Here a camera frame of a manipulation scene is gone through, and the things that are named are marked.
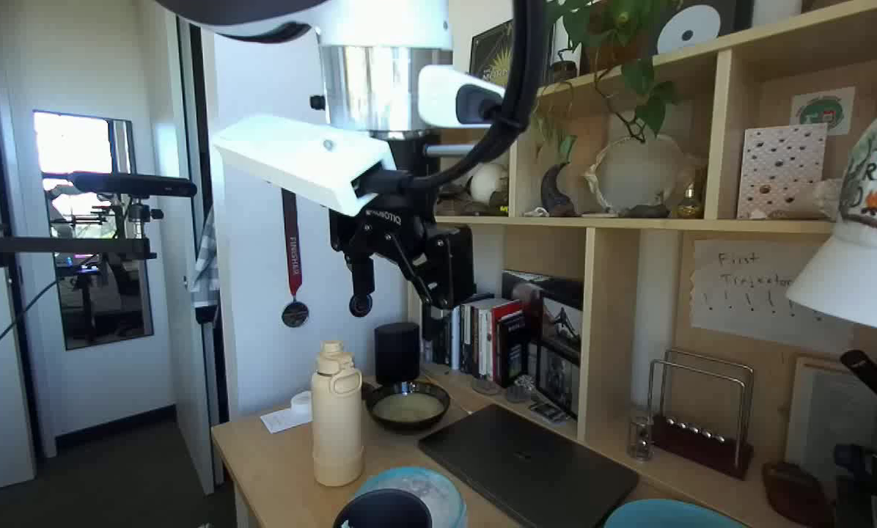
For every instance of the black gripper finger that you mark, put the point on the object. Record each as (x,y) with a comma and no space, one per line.
(360,290)
(425,284)

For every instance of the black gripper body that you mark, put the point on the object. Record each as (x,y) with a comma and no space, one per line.
(438,260)

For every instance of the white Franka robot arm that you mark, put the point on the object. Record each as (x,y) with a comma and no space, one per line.
(290,158)

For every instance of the black bowl cream inside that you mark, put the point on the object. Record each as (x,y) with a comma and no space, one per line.
(404,407)

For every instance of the teal green plate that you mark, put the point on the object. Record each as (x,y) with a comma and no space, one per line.
(666,514)

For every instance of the medal on dark red ribbon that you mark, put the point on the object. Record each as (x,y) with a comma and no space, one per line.
(293,265)

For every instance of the white spine book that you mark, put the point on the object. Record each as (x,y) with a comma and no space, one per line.
(478,338)

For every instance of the white egg ornament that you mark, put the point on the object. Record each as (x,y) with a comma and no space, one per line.
(485,184)

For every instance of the dark red spine book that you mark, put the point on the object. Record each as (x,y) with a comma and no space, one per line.
(510,341)

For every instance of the dark crescent ornament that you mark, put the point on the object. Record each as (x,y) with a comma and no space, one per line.
(554,191)

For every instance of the cream water bottle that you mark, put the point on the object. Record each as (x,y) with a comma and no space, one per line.
(337,429)

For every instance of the small white paper note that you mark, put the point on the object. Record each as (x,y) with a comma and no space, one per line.
(286,416)

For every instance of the light wooden shelf unit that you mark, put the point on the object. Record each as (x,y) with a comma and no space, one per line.
(614,296)

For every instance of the clear container teal lid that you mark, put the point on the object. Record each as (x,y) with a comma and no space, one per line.
(432,488)

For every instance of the black mat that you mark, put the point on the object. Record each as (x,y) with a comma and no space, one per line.
(526,470)

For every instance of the dark framed art print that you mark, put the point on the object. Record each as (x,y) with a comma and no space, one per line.
(490,55)

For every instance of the white round vase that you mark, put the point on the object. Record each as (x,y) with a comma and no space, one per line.
(644,178)

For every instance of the black mug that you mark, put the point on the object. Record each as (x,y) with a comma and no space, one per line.
(381,511)

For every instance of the small brass figurine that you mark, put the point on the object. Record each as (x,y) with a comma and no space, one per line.
(690,194)

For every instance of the small glass jar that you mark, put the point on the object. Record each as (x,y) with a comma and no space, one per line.
(641,435)

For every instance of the green trailing houseplant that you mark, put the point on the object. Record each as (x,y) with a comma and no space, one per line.
(644,78)

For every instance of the Newton's cradle wooden base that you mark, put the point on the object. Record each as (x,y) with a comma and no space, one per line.
(701,441)

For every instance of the door window pane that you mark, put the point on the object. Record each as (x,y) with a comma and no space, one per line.
(73,149)

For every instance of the silver compact disc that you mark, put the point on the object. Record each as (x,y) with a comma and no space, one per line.
(690,30)

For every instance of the white dotted card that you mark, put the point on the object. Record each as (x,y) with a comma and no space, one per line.
(781,171)

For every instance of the green tree drawing card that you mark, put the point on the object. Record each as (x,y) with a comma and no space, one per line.
(822,111)

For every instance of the pale framed picture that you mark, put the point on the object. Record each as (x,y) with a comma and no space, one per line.
(818,422)

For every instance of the white printed baseball cap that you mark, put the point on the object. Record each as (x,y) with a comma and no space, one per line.
(862,265)

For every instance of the small brown dish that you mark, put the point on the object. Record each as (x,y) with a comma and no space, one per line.
(796,491)

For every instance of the black white microscope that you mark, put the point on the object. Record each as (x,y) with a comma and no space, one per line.
(871,470)

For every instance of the black frame landscape photo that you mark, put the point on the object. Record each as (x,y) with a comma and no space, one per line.
(561,325)

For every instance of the black frame group photo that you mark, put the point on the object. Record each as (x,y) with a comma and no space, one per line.
(558,384)

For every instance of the black stereo camera bar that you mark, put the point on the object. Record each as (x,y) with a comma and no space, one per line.
(132,184)

